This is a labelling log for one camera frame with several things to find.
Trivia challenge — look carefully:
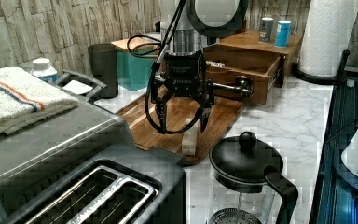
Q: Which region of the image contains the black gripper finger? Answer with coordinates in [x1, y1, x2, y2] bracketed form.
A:
[151, 81, 173, 133]
[195, 79, 214, 133]

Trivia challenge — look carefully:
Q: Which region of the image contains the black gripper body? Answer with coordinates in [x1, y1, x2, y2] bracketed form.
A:
[164, 50, 206, 97]

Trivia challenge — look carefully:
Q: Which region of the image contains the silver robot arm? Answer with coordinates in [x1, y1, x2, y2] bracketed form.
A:
[145, 0, 214, 134]

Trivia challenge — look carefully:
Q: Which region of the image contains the wooden cutting board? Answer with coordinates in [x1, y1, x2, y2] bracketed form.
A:
[117, 94, 242, 165]

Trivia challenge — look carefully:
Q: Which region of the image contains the sea salt snack bag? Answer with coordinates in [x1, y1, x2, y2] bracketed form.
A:
[206, 61, 225, 68]

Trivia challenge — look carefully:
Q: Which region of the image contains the teal container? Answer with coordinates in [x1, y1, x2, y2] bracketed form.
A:
[117, 49, 154, 91]

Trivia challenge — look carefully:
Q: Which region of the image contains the wooden drawer box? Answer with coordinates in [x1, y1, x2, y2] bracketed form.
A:
[203, 30, 302, 105]

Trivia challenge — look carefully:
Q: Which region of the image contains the dark grey cup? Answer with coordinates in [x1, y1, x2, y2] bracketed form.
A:
[88, 43, 118, 98]

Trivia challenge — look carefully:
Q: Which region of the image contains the stainless steel toaster oven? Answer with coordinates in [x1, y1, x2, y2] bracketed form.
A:
[0, 69, 135, 224]

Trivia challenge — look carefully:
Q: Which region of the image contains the grey can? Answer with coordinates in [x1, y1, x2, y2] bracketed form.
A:
[259, 17, 274, 43]

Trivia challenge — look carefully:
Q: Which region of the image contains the black slot toaster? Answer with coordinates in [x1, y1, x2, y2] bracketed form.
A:
[2, 146, 186, 224]

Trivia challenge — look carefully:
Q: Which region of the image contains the glass french press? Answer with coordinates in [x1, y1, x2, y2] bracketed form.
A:
[205, 132, 298, 224]

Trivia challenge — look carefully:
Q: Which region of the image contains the blue can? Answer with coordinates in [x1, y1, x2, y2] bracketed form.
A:
[274, 20, 291, 48]

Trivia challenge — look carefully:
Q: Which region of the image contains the white lidded bottle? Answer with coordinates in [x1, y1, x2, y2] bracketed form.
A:
[30, 58, 58, 83]

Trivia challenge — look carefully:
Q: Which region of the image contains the black paper towel holder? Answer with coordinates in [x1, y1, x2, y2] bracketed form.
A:
[292, 49, 351, 86]

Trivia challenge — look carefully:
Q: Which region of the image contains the white paper towel roll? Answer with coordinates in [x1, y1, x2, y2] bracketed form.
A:
[298, 0, 358, 77]

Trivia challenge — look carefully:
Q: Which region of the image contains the folded white striped towel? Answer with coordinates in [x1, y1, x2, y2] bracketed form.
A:
[0, 67, 78, 134]

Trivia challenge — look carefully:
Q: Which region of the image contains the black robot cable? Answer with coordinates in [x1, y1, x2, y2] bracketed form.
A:
[126, 0, 207, 135]

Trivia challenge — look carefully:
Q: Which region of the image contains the black ring light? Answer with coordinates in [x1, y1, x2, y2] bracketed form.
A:
[186, 0, 249, 38]

